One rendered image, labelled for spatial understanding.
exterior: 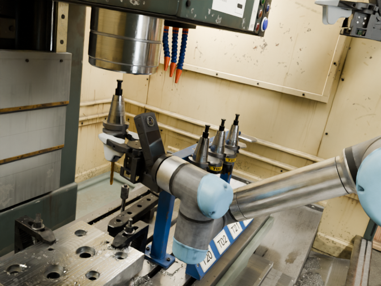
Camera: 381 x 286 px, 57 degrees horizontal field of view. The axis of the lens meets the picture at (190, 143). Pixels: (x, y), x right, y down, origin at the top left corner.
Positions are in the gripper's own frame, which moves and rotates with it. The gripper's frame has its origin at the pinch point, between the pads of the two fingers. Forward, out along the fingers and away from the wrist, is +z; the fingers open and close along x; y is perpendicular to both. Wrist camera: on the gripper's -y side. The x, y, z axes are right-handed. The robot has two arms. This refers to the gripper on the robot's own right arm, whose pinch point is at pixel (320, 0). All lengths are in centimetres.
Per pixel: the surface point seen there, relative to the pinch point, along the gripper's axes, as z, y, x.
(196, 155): 25, 45, -7
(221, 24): 25.7, 10.5, -21.3
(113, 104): 47, 32, -16
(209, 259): 15, 76, -9
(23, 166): 80, 65, 13
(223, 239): 10, 75, 1
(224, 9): 25.6, 7.5, -21.3
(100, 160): 73, 97, 103
